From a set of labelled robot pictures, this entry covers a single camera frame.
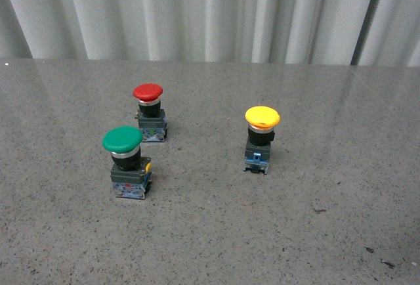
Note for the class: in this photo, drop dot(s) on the yellow mushroom push button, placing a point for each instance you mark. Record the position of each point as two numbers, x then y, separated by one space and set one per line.
261 122

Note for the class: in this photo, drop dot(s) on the green mushroom push button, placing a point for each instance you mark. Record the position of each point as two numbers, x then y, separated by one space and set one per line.
131 173

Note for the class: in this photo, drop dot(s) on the white pleated curtain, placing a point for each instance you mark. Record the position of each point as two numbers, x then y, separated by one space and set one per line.
348 32

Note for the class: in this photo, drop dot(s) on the red mushroom push button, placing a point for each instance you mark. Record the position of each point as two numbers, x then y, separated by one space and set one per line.
150 116

